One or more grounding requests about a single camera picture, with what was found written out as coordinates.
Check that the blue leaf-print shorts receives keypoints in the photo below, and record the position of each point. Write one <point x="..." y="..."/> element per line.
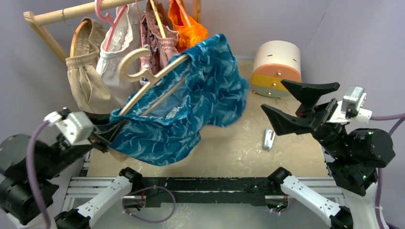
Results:
<point x="164" y="124"/>

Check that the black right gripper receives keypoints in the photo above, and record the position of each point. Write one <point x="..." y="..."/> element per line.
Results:
<point x="305" y="94"/>

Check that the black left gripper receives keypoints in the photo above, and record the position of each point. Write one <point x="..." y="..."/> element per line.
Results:
<point x="104" y="130"/>

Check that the white shorts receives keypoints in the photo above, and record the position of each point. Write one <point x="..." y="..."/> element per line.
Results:
<point x="115" y="46"/>

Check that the wooden clothes rack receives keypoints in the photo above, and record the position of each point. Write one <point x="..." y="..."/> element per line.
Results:
<point x="38" y="22"/>

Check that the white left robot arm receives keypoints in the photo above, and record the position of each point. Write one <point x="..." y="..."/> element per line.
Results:
<point x="29" y="163"/>

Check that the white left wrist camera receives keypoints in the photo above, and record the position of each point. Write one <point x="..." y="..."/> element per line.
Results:
<point x="76" y="127"/>

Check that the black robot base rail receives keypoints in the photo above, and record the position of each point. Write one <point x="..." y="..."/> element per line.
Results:
<point x="256" y="191"/>

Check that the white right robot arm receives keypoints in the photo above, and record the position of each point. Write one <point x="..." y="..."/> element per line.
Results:
<point x="357" y="156"/>

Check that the orange hanger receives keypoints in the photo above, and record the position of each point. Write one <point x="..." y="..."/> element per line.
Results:
<point x="76" y="35"/>

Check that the orange shorts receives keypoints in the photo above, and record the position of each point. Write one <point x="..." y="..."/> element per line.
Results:
<point x="190" y="31"/>

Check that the yellow hanger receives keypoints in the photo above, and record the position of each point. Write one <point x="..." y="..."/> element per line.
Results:
<point x="158" y="20"/>

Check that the round pastel drawer box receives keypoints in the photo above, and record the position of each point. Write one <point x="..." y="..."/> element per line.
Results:
<point x="275" y="61"/>

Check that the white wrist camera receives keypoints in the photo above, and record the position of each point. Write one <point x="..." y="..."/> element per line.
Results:
<point x="76" y="127"/>
<point x="350" y="108"/>

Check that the light blue stapler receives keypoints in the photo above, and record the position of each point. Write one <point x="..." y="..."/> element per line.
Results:
<point x="269" y="137"/>

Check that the dusty pink shorts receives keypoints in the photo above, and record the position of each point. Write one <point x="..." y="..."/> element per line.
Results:
<point x="160" y="49"/>

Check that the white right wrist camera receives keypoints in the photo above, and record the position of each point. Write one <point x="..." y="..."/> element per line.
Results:
<point x="350" y="108"/>

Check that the beige shorts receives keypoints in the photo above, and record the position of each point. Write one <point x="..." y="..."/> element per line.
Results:
<point x="88" y="89"/>

